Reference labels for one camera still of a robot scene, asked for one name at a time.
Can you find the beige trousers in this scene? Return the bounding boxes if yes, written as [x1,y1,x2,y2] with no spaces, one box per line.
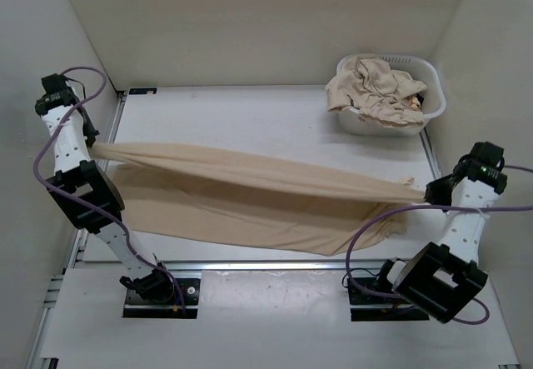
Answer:
[91,143,424,257]

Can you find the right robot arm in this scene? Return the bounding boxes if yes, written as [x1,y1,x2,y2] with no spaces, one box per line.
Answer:
[374,142,507,323]

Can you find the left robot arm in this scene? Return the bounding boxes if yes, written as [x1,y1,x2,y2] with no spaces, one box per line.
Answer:
[33,73,176,303]

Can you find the blue label sticker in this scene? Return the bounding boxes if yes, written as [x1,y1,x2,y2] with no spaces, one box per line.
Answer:
[127,87,157,95]

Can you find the beige clothes pile in basket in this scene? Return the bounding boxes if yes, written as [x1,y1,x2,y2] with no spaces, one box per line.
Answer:
[325,54,427,128]

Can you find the white plastic laundry basket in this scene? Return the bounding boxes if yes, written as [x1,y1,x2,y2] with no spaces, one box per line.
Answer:
[337,53,446,137]

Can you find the right aluminium rail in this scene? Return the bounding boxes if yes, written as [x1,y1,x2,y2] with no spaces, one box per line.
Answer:
[420,128,442,180]

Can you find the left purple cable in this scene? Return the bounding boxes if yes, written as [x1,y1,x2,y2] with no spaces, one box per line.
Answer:
[33,65,188,307]

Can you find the purple cable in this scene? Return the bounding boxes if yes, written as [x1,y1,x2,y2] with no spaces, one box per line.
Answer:
[33,65,188,307]
[345,164,533,325]

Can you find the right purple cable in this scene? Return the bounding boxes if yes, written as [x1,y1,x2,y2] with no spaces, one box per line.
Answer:
[345,164,533,325]

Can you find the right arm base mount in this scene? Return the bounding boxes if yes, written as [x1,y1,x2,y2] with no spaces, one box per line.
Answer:
[341,277,429,322]

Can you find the front aluminium rail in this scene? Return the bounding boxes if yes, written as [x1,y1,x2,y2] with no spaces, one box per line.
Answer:
[160,260,391,272]

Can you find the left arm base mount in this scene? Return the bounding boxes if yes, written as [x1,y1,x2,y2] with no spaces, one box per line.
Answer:
[122,277,201,319]

